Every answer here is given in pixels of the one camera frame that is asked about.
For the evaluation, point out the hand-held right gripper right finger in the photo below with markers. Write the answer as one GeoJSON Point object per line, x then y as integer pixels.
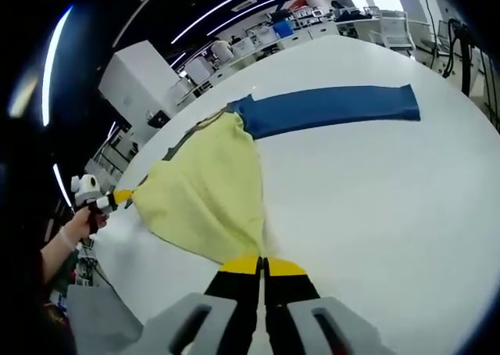
{"type": "Point", "coordinates": [312, 323]}

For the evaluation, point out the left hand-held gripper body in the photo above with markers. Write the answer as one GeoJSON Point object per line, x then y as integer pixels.
{"type": "Point", "coordinates": [86, 187]}

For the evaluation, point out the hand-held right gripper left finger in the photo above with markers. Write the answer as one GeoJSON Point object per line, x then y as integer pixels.
{"type": "Point", "coordinates": [195, 323]}

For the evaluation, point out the yellow garment with dark sleeves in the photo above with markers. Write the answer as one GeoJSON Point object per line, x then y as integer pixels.
{"type": "Point", "coordinates": [203, 198]}

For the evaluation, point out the person's left hand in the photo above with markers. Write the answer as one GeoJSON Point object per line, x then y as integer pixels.
{"type": "Point", "coordinates": [82, 226]}

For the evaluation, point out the black panel stand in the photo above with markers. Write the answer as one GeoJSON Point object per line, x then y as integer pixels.
{"type": "Point", "coordinates": [159, 118]}

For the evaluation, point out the grey office chair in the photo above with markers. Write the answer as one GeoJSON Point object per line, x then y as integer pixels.
{"type": "Point", "coordinates": [101, 320]}

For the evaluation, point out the white square pillar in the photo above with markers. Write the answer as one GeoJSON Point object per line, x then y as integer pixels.
{"type": "Point", "coordinates": [136, 77]}

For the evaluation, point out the long white workbench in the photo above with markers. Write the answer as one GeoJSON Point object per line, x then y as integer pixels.
{"type": "Point", "coordinates": [250, 52]}

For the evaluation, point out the blue storage bin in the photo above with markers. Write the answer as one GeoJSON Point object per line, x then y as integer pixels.
{"type": "Point", "coordinates": [283, 29]}

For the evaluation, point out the white mesh chair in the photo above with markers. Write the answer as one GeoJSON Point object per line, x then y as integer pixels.
{"type": "Point", "coordinates": [394, 28]}

